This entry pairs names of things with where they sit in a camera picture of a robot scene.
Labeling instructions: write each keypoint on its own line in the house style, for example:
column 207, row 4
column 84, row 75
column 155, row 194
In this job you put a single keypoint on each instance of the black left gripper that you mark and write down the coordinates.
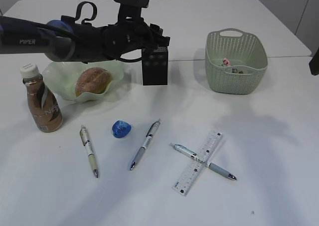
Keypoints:
column 131, row 33

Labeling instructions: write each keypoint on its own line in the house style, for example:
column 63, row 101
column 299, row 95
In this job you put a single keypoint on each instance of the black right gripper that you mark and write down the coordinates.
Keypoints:
column 314, row 64

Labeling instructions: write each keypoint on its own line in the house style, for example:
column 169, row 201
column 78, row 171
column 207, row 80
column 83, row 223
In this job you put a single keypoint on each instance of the sugared bread bun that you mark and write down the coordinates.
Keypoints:
column 93, row 80

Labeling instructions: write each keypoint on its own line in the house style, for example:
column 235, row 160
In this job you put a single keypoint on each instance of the grey paper ball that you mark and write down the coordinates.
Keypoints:
column 236, row 71

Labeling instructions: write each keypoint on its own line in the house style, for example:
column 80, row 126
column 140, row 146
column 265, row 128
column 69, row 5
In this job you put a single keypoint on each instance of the pink paper ball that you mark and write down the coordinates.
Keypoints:
column 225, row 62

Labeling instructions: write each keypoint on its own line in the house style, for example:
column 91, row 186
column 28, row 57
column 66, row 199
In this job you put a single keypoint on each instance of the brown coffee drink bottle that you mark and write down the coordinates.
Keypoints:
column 41, row 101

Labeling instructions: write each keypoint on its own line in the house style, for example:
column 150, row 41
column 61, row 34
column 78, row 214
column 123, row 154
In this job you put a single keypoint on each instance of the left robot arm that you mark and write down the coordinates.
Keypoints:
column 65, row 40

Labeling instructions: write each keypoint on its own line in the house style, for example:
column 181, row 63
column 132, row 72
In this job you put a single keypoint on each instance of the black mesh pen holder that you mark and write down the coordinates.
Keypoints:
column 155, row 66

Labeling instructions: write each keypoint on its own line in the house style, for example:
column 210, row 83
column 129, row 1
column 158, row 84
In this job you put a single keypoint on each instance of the green plastic woven basket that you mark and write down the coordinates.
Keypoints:
column 244, row 51

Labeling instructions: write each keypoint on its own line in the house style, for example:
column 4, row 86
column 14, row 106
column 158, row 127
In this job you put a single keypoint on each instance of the green wavy glass plate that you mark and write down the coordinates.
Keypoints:
column 61, row 78

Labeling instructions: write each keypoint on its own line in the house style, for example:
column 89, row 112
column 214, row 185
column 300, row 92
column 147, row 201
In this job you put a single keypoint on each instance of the grey grip middle pen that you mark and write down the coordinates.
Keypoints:
column 149, row 136

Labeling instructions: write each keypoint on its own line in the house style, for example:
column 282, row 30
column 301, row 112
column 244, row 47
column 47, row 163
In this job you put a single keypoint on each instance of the grey grip pen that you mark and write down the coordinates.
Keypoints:
column 149, row 136
column 189, row 153

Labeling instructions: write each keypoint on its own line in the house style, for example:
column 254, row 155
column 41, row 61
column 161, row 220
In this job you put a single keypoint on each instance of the beige retractable pen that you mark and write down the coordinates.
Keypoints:
column 84, row 134

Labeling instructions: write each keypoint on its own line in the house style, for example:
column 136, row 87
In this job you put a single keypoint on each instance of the grey grip right pen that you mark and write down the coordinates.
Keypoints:
column 189, row 153

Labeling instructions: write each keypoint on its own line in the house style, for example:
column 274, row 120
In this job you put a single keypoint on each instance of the clear plastic ruler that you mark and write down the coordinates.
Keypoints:
column 194, row 168

